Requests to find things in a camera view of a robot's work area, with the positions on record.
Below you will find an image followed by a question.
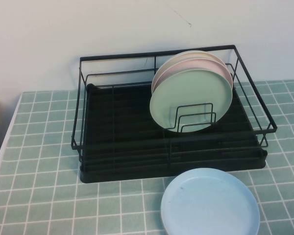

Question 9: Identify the light green round plate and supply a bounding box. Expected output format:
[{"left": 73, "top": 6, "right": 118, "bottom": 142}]
[{"left": 149, "top": 69, "right": 234, "bottom": 133}]

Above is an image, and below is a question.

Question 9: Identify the pink round plate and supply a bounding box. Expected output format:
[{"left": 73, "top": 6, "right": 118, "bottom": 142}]
[{"left": 151, "top": 57, "right": 233, "bottom": 94}]

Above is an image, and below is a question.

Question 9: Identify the cream round plate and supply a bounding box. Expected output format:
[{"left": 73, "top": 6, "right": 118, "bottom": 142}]
[{"left": 151, "top": 49, "right": 224, "bottom": 92}]

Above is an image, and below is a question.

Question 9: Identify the light blue round plate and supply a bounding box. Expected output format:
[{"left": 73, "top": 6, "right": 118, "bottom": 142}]
[{"left": 160, "top": 167, "right": 261, "bottom": 235}]

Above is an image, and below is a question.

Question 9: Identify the black plastic drip tray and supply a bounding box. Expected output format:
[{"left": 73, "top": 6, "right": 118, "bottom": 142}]
[{"left": 79, "top": 82, "right": 268, "bottom": 184}]

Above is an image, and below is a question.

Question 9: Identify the green checkered tablecloth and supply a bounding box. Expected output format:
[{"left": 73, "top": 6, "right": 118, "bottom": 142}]
[{"left": 0, "top": 79, "right": 294, "bottom": 235}]

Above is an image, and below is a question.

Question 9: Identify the black wire dish rack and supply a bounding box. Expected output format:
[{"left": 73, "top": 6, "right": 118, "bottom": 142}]
[{"left": 70, "top": 44, "right": 277, "bottom": 170}]

